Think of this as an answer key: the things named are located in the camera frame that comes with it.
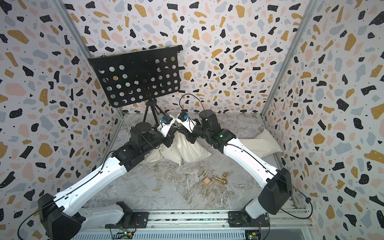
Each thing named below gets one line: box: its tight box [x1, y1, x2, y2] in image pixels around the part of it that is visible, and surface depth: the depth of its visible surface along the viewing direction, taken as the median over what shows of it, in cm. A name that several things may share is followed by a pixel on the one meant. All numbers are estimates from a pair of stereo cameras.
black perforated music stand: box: [87, 45, 185, 125], surface depth 78 cm
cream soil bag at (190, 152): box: [174, 131, 212, 163], surface depth 83 cm
